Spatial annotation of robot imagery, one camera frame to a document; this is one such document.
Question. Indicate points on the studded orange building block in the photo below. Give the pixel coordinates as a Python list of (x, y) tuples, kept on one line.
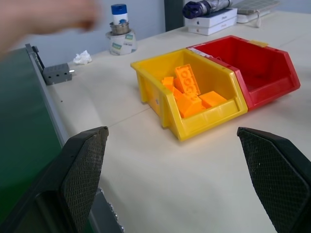
[(187, 78)]

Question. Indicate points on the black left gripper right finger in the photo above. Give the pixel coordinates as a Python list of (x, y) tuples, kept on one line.
[(274, 177)]

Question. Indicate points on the yellow plastic storage bin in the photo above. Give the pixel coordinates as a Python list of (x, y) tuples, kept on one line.
[(206, 119)]

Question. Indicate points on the red plastic storage bin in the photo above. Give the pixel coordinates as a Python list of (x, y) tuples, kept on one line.
[(262, 70)]

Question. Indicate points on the green conveyor belt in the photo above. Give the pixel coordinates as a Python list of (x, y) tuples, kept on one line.
[(22, 126)]

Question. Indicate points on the folded dark blue umbrella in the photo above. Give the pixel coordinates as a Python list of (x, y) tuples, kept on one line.
[(206, 7)]

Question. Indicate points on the white product box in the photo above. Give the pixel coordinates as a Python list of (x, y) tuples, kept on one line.
[(211, 28), (213, 18)]

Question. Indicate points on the dark vertical post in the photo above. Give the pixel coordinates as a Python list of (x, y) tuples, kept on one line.
[(173, 14)]

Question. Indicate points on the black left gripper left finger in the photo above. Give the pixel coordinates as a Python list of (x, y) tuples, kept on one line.
[(73, 174)]

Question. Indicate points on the white paper cup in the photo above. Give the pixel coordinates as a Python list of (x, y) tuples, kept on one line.
[(122, 43)]

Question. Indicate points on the crumpled white tissue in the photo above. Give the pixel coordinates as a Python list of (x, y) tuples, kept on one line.
[(82, 58)]

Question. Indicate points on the grey metal block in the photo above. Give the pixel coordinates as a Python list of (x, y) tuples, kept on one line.
[(57, 74)]

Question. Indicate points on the white blue-capped bottle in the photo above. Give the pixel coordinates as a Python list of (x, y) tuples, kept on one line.
[(119, 13)]

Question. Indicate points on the white keyboard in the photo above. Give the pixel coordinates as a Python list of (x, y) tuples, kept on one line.
[(257, 6)]

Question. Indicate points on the person's bare hand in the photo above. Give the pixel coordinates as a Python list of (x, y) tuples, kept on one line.
[(36, 21)]

